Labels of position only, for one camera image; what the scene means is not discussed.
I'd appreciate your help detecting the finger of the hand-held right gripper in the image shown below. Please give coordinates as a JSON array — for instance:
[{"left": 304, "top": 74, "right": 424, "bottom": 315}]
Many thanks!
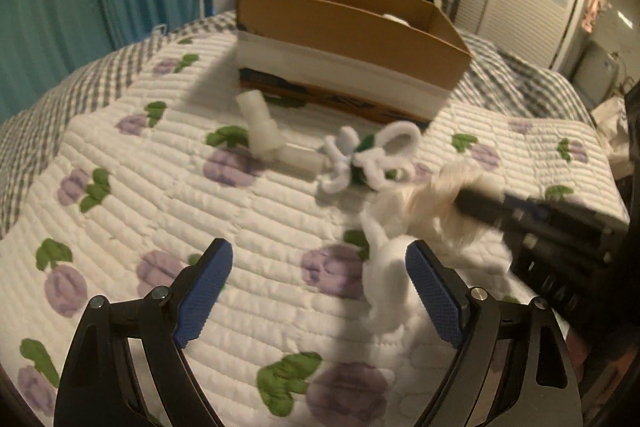
[{"left": 452, "top": 187, "right": 552, "bottom": 229}]

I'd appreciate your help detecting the white rolled sock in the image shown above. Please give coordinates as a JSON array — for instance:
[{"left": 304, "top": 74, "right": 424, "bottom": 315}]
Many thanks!
[{"left": 235, "top": 90, "right": 284, "bottom": 161}]

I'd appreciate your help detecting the grey gingham bedsheet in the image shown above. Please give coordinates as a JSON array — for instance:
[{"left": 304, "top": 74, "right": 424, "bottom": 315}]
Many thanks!
[{"left": 0, "top": 9, "right": 597, "bottom": 240}]

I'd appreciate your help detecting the pink hanging item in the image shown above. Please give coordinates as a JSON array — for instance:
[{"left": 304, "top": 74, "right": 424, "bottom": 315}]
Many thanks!
[{"left": 581, "top": 0, "right": 607, "bottom": 34}]

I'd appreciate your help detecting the white foam tube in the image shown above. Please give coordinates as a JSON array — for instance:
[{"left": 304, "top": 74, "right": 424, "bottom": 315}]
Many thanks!
[{"left": 276, "top": 143, "right": 324, "bottom": 181}]

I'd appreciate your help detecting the white pipe cleaner flower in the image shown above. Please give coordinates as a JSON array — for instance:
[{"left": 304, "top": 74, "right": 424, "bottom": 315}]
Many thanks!
[{"left": 315, "top": 122, "right": 425, "bottom": 196}]

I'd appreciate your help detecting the white quilt with purple flowers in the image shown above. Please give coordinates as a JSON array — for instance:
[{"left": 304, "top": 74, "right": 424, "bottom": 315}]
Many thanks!
[{"left": 0, "top": 29, "right": 632, "bottom": 427}]

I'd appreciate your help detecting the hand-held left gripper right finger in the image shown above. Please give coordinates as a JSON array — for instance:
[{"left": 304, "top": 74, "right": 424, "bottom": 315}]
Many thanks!
[{"left": 405, "top": 239, "right": 585, "bottom": 427}]

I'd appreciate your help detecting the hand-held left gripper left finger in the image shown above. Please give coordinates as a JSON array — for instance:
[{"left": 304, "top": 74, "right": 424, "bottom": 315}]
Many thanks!
[{"left": 54, "top": 238, "right": 235, "bottom": 427}]

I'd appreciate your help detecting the white air purifier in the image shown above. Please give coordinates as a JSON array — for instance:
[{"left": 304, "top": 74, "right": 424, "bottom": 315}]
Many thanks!
[{"left": 574, "top": 39, "right": 628, "bottom": 108}]

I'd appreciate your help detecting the cardboard box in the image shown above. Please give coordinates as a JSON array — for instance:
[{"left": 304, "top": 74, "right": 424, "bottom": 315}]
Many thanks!
[{"left": 235, "top": 0, "right": 473, "bottom": 125}]

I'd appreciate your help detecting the white fluffy fur piece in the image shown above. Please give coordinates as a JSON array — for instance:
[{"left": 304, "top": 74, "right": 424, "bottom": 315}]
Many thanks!
[{"left": 400, "top": 164, "right": 513, "bottom": 273}]

